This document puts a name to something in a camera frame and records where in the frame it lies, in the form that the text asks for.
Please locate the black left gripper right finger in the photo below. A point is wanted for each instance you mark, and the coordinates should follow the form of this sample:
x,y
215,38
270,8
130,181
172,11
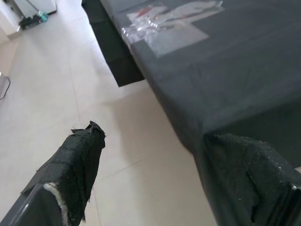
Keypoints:
x,y
263,183

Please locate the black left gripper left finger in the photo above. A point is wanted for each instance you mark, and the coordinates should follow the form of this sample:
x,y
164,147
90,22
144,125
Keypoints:
x,y
65,176

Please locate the black table cloth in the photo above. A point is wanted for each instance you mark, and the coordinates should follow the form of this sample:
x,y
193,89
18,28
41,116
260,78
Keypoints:
x,y
223,75

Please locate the mop with teal head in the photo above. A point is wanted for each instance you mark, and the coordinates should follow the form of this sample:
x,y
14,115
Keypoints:
x,y
35,20

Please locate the white fridge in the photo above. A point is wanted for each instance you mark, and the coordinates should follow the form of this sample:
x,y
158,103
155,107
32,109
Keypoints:
x,y
35,5

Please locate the clear tape cross patch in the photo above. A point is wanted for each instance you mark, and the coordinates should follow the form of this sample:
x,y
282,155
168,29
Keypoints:
x,y
169,30

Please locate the grey metal frame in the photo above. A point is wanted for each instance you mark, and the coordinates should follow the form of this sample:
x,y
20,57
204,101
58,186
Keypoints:
x,y
5,87

